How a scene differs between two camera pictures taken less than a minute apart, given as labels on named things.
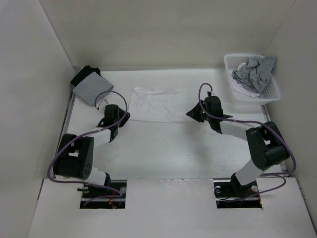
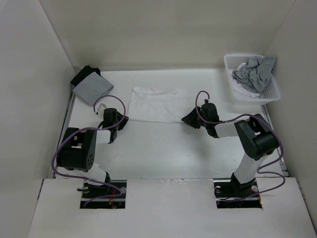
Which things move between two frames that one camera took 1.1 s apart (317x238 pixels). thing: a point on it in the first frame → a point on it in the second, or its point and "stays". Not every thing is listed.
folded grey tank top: [93, 89] stays
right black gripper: [194, 114] → [189, 119]
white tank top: [166, 105] stays
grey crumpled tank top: [256, 72] stays
